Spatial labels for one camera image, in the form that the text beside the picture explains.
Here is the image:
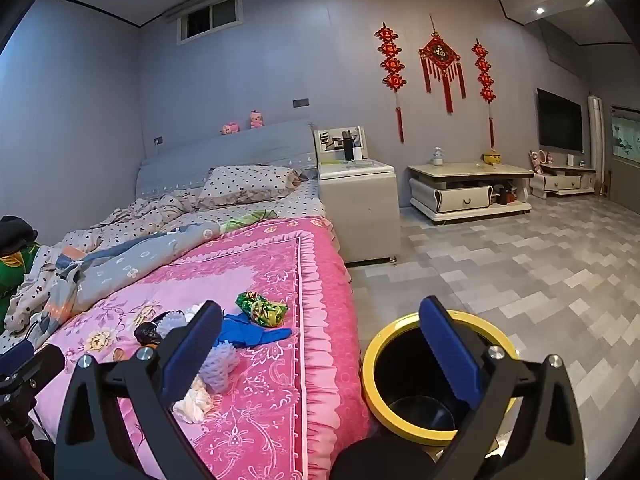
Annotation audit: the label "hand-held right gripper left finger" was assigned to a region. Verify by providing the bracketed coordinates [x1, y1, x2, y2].
[54, 301, 223, 480]

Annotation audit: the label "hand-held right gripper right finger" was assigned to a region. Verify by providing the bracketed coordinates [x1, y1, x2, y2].
[419, 296, 586, 480]

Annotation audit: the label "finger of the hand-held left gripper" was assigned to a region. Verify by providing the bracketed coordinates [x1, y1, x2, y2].
[29, 344, 66, 386]

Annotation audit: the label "lavender foam fruit net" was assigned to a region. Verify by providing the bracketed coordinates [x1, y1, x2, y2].
[200, 342, 240, 393]

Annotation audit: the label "black plastic bag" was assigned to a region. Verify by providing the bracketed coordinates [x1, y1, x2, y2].
[134, 322, 163, 348]

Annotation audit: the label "beige tissue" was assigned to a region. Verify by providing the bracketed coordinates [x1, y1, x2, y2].
[172, 377, 215, 423]

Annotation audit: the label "black bin with yellow rim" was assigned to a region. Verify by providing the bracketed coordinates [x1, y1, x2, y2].
[361, 310, 521, 443]

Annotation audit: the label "blue rubber glove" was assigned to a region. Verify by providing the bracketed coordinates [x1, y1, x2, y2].
[217, 312, 293, 348]

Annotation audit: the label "green candy wrapper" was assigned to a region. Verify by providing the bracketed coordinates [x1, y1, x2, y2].
[235, 291, 290, 328]

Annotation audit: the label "green floral folded blanket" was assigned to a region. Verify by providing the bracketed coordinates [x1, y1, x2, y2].
[0, 242, 41, 323]

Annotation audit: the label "pink floral blanket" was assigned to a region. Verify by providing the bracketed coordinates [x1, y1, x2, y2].
[30, 216, 373, 480]

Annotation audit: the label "black cloth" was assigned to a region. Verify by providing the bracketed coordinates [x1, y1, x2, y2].
[0, 216, 38, 256]

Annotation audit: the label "polka dot quilt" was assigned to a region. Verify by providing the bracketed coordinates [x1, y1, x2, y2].
[2, 195, 211, 333]

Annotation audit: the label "light green floral cloth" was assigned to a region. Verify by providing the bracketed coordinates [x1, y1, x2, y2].
[222, 209, 277, 233]

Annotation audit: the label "cream TV stand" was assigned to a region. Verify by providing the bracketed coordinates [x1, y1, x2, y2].
[406, 161, 535, 225]

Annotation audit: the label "cream nightstand cabinet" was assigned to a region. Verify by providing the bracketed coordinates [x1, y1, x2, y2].
[318, 159, 401, 266]

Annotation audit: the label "polka dot pillow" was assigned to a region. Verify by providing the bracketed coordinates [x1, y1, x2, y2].
[196, 165, 303, 208]

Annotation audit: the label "polka dot bed sheet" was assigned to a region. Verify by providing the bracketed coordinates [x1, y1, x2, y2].
[175, 180, 323, 226]

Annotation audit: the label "grey bed headboard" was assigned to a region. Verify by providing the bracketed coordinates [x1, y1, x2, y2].
[136, 120, 321, 198]

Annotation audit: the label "cream television stand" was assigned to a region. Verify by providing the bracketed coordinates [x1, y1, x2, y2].
[529, 162, 598, 198]

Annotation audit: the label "pink toys on stand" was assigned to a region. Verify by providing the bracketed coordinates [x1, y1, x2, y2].
[529, 149, 555, 175]

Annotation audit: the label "white picture box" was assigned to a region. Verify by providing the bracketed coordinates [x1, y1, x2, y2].
[314, 126, 368, 165]

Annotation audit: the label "black television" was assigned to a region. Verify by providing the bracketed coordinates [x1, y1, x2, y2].
[536, 88, 584, 153]

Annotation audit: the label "white standing air conditioner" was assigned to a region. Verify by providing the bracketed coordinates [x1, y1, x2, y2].
[586, 95, 606, 195]

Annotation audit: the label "red diamond knot decoration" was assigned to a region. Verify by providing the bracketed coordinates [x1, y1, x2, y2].
[419, 15, 467, 114]

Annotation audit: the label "framed wall painting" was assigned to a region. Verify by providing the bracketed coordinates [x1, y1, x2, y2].
[610, 105, 640, 163]

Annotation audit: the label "small wall window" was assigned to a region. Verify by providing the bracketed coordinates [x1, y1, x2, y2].
[177, 0, 244, 42]

